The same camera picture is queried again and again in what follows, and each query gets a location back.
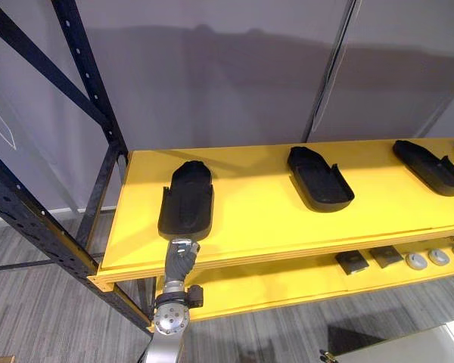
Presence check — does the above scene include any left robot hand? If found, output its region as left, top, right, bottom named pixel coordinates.
left=164, top=237, right=201, bottom=284

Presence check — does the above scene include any black plastic housing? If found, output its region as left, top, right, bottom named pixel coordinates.
left=286, top=146, right=356, bottom=213
left=157, top=160, right=215, bottom=241
left=392, top=139, right=454, bottom=197

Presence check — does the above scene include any yellow shelf board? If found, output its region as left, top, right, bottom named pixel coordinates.
left=135, top=234, right=454, bottom=323
left=86, top=136, right=454, bottom=294

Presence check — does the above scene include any black square part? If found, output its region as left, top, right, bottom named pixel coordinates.
left=334, top=251, right=370, bottom=274
left=369, top=246, right=405, bottom=268

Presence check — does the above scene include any white storage box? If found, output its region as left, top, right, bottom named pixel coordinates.
left=319, top=319, right=454, bottom=363

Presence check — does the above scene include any black metal rack frame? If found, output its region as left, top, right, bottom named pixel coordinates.
left=0, top=0, right=163, bottom=337

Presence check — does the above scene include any silver partition post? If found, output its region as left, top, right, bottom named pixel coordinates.
left=301, top=0, right=360, bottom=143

